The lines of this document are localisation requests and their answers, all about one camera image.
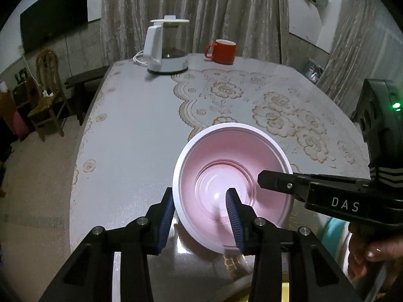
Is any person's right hand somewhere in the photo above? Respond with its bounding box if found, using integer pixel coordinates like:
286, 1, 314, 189
348, 222, 403, 280

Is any white kettle cable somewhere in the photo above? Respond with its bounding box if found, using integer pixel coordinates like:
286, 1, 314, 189
133, 50, 148, 67

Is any white electric kettle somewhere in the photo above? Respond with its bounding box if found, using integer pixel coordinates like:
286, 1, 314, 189
144, 15, 190, 75

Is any beige curtain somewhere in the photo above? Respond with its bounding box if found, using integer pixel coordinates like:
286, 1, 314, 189
318, 0, 403, 120
101, 0, 290, 66

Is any silver bag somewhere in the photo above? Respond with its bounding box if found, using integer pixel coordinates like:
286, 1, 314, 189
302, 59, 325, 84

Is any red bowl with pink inside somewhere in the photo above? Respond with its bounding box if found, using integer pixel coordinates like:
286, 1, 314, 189
172, 123, 294, 254

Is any pink round object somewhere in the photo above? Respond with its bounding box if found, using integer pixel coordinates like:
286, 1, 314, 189
12, 111, 27, 140

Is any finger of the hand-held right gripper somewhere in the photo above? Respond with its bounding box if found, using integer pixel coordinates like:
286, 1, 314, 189
257, 170, 311, 202

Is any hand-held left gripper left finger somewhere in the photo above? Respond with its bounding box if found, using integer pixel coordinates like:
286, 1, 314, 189
39, 188, 174, 302

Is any black television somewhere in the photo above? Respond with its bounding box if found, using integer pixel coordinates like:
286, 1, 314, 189
20, 0, 89, 54

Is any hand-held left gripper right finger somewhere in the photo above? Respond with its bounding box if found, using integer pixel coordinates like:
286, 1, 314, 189
225, 188, 361, 302

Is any red mug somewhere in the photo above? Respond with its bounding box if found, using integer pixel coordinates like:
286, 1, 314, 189
205, 39, 237, 65

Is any dark wooden bench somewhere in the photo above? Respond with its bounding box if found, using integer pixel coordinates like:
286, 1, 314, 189
64, 65, 110, 126

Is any wooden chair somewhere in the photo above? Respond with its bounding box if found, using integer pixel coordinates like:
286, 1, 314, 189
28, 48, 74, 142

